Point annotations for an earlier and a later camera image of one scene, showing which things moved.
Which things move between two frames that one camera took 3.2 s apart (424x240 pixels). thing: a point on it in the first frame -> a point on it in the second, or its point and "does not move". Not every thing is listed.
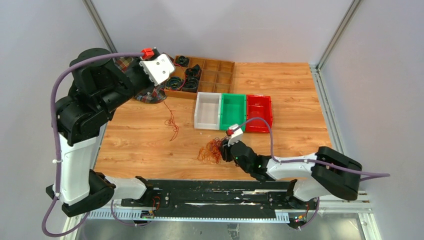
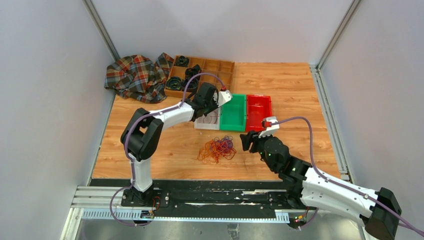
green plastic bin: [233, 111] does not move
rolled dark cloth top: [182, 61] does not move
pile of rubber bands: [171, 121] -> [211, 117]
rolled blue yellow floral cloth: [174, 83] does not move
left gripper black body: [133, 82] -> [210, 106]
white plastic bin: [208, 111] does not move
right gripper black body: [228, 156] -> [262, 153]
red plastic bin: [259, 106] does not move
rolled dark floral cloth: [191, 85] does not move
